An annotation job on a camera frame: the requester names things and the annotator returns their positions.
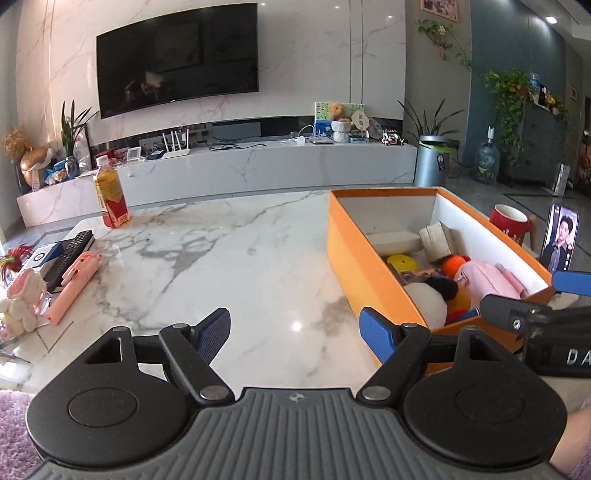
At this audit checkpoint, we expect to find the dried flower bunch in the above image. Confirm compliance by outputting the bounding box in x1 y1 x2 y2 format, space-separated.
1 126 33 160

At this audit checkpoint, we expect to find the clear water jug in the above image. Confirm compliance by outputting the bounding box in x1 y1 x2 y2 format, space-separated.
474 127 501 185

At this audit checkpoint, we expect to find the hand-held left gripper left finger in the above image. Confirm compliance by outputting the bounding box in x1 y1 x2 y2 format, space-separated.
69 307 236 407

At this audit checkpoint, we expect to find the red drink carton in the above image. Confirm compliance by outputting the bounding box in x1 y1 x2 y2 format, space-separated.
93 155 131 229

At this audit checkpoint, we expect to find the framed picture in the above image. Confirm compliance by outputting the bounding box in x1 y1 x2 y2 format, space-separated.
420 0 460 23

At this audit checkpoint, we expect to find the red feather ornament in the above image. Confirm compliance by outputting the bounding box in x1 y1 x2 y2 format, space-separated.
0 244 35 280

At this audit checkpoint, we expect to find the hanging vine plant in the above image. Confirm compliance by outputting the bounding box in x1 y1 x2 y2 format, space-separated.
416 18 474 72

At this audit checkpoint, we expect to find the pink white bunny plush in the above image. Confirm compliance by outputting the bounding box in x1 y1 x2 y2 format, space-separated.
0 268 49 337

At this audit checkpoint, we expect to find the marble television console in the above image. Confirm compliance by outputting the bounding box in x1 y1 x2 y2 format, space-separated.
16 138 419 228

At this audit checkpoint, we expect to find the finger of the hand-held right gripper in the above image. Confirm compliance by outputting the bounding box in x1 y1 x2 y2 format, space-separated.
551 271 591 296
480 294 591 344

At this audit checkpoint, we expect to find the smartphone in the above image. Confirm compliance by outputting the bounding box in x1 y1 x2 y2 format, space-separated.
540 204 580 274

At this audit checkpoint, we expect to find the orange cardboard box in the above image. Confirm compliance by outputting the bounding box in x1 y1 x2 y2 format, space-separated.
327 186 557 376

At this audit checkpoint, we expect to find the colourful snack bags pile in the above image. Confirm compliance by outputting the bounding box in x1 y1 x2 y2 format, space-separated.
44 159 79 185

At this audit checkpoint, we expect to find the purple fluffy rug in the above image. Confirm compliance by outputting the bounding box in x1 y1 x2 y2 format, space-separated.
0 389 47 480

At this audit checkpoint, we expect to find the blue white booklet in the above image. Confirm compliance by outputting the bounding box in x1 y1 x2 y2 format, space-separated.
23 241 65 271

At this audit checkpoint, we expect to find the black remote control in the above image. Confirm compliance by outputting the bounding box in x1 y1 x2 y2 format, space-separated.
47 229 95 292

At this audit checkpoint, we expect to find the gold box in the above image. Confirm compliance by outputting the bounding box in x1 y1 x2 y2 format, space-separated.
419 222 455 261

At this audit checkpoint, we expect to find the gold gourd vase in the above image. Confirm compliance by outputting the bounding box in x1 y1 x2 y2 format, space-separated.
18 145 51 190

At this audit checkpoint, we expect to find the white router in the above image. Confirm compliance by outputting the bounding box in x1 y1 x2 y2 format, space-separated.
161 130 191 160

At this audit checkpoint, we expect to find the yellow tape measure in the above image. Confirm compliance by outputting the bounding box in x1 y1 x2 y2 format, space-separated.
386 253 419 273

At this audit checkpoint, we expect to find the grey cabinet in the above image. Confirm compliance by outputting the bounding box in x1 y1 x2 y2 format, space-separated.
496 99 573 185

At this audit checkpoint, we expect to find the green pothos plant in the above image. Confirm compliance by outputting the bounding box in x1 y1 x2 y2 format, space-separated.
482 69 571 167

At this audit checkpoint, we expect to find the black cable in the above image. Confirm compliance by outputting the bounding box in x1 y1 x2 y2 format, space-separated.
208 141 269 151

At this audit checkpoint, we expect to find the red orange crochet toy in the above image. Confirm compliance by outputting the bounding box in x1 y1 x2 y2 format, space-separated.
441 255 472 280

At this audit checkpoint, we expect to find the green plant in glass vase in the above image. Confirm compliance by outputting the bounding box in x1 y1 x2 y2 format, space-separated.
60 99 100 178

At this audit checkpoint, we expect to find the green painting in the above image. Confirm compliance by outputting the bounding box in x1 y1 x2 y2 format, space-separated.
314 102 365 137

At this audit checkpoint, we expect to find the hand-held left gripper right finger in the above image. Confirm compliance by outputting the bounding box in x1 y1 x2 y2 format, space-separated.
355 307 525 409

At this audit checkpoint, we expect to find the long-leaf potted plant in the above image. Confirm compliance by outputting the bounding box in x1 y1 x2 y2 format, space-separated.
397 97 465 153

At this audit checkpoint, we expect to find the silver trash can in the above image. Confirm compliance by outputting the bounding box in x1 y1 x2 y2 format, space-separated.
414 135 451 188

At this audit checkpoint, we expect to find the black television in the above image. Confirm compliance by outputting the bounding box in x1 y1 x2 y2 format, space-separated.
95 2 259 120

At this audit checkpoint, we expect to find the red mug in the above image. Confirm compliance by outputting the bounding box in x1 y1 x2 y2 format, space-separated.
489 204 536 252

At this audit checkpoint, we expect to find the white long box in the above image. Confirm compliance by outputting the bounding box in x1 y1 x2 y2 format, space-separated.
367 230 426 256

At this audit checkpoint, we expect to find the person's right forearm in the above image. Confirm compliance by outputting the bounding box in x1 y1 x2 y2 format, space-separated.
549 401 591 480

